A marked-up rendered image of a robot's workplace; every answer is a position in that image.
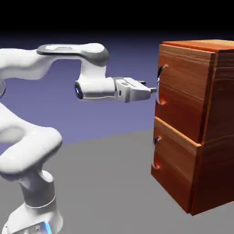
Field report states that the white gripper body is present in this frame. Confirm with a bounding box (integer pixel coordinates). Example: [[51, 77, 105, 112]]
[[124, 77, 152, 103]]

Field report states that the tall wooden cabinet door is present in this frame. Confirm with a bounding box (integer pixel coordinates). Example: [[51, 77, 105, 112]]
[[154, 44, 218, 145]]

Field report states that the wooden cabinet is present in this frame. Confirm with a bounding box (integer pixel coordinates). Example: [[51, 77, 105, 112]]
[[150, 39, 234, 217]]

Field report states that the short wooden cabinet door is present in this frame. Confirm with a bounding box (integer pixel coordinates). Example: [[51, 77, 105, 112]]
[[151, 117, 202, 214]]

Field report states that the long curved metal handle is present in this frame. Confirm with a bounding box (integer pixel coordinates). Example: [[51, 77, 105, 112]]
[[155, 64, 169, 106]]

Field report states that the short curved metal handle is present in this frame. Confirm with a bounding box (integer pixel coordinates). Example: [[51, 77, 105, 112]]
[[151, 136, 163, 170]]

